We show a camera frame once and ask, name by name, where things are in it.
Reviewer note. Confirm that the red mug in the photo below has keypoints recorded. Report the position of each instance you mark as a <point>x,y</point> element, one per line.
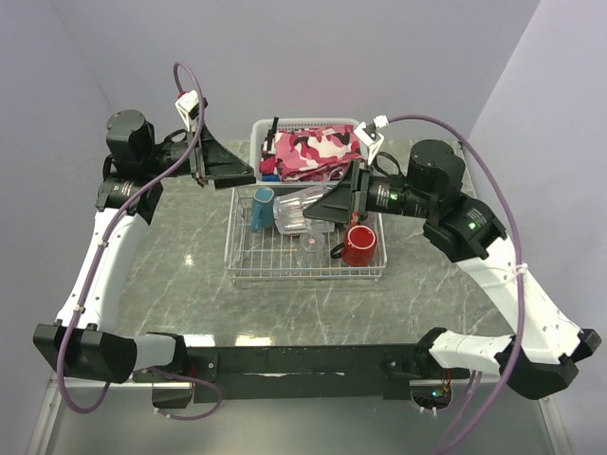
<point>358,246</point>

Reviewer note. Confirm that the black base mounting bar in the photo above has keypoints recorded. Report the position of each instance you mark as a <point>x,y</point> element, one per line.
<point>281,372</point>

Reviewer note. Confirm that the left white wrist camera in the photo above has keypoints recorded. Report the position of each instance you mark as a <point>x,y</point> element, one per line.
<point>187,106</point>

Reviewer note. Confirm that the white plastic basket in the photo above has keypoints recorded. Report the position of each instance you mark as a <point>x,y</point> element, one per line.
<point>259,132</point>

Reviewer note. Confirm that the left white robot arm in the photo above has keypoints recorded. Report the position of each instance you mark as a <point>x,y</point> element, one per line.
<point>81,342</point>

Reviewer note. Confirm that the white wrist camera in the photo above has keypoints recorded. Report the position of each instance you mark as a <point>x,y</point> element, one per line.
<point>187,106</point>
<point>371,137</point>

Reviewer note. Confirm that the white wire dish rack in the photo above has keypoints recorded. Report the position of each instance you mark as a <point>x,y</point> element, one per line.
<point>270,255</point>

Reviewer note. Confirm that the black item in basket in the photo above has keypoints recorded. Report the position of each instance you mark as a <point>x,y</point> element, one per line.
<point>267,147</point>

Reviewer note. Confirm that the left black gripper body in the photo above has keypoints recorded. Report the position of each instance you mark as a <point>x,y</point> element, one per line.
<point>166,155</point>

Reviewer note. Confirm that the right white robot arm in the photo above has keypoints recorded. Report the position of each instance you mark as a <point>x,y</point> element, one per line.
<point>541,356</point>

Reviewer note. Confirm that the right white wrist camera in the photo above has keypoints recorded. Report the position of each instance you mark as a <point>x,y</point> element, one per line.
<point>371,137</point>

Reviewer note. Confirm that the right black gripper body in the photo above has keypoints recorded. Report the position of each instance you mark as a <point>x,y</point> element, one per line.
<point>390,194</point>

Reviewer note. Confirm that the pink camouflage cloth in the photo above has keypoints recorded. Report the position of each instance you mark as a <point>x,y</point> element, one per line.
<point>320,153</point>

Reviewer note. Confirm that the light blue mug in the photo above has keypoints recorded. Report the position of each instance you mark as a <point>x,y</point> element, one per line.
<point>262,209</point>

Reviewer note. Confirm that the clear glass cup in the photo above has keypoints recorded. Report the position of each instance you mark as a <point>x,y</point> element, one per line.
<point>288,212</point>
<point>312,250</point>

